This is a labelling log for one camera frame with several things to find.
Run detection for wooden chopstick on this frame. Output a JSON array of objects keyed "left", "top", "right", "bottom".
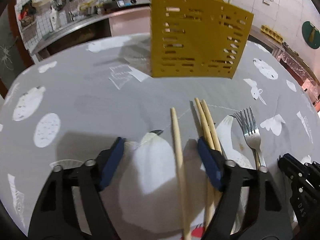
[
  {"left": 201, "top": 99, "right": 222, "bottom": 224},
  {"left": 195, "top": 98, "right": 215, "bottom": 228},
  {"left": 170, "top": 107, "right": 191, "bottom": 240}
]

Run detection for kitchen counter with cabinets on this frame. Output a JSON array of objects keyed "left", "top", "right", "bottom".
[{"left": 30, "top": 5, "right": 151, "bottom": 61}]

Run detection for silver metal fork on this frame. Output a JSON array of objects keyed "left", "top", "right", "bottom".
[{"left": 235, "top": 107, "right": 266, "bottom": 170}]

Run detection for grey patterned tablecloth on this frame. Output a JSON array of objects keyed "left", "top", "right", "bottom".
[{"left": 1, "top": 34, "right": 319, "bottom": 239}]

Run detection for yellow egg tray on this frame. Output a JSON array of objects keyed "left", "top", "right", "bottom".
[{"left": 260, "top": 25, "right": 284, "bottom": 44}]

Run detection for brown framed glass door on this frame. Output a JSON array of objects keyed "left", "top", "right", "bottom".
[{"left": 1, "top": 0, "right": 34, "bottom": 97}]

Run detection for yellow perforated utensil holder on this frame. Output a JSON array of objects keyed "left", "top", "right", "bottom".
[{"left": 151, "top": 0, "right": 254, "bottom": 79}]

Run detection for white soap bottle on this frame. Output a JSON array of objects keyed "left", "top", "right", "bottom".
[{"left": 50, "top": 7, "right": 60, "bottom": 30}]

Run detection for chrome faucet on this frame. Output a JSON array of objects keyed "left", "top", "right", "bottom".
[{"left": 65, "top": 0, "right": 76, "bottom": 23}]

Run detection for silver induction stove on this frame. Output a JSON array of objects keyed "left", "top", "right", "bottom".
[{"left": 103, "top": 0, "right": 151, "bottom": 10}]

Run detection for green round wall board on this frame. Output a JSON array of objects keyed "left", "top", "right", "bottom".
[{"left": 302, "top": 21, "right": 319, "bottom": 49}]

